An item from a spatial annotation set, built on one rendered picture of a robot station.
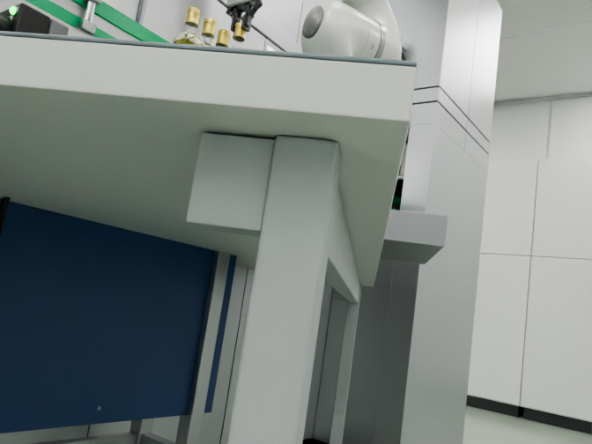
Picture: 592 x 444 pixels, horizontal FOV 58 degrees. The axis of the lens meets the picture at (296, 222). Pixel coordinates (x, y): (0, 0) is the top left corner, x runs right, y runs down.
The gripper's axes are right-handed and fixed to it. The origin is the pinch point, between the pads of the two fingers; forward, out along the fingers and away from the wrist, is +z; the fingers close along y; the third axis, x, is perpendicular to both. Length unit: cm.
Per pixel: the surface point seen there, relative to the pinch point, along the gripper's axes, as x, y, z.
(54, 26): -62, 23, 39
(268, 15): 25.9, -15.0, -21.1
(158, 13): -19.6, -12.0, 4.9
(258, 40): 20.2, -12.0, -8.1
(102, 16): -49, 14, 28
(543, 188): 366, 4, -51
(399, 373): 92, 19, 96
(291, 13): 37.8, -15.0, -28.5
